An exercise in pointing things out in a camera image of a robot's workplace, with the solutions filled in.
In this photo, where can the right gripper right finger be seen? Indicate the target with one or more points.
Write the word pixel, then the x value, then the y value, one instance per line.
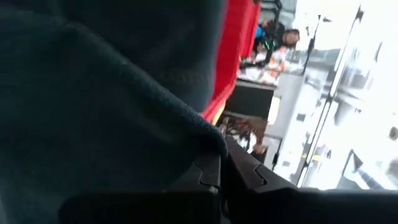
pixel 280 205

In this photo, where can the dark green garment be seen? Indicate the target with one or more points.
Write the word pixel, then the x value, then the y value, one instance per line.
pixel 93 93

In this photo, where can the red plastic laundry basket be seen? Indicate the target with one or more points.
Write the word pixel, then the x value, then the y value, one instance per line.
pixel 230 46

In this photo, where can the person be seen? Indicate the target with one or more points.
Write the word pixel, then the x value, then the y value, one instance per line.
pixel 290 39

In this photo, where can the black partition panel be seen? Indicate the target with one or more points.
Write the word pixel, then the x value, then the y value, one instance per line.
pixel 250 99

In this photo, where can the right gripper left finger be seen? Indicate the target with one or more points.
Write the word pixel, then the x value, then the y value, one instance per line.
pixel 155 208

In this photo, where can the brown floral fabric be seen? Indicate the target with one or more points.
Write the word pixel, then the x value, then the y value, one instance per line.
pixel 245 127

